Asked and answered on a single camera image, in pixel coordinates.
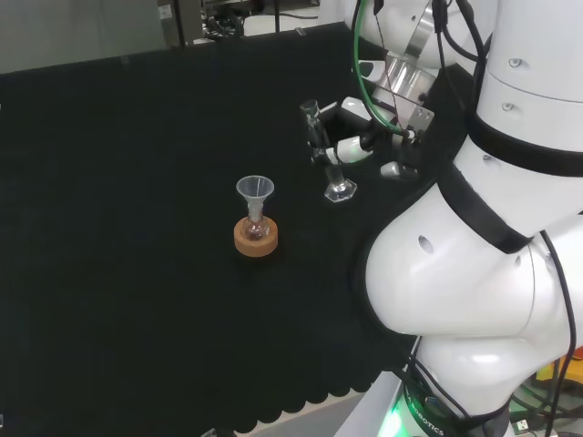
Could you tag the background lab equipment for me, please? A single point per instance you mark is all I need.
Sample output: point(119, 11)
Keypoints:
point(214, 20)

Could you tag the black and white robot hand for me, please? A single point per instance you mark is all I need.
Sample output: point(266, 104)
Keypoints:
point(350, 149)

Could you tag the clear glass graduated cylinder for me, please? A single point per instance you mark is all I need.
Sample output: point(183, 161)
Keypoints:
point(337, 187)

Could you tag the clear plastic funnel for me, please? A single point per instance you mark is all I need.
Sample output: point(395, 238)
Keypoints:
point(255, 189)

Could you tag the black bench cloth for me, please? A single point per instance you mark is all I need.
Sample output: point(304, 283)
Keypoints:
point(136, 205)

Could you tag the yellow stop button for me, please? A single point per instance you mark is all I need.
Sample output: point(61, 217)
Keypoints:
point(553, 371)

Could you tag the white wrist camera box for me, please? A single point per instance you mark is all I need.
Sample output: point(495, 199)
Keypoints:
point(371, 69)

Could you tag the clear glass round-bottom flask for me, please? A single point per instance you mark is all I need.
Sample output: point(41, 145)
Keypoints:
point(255, 229)

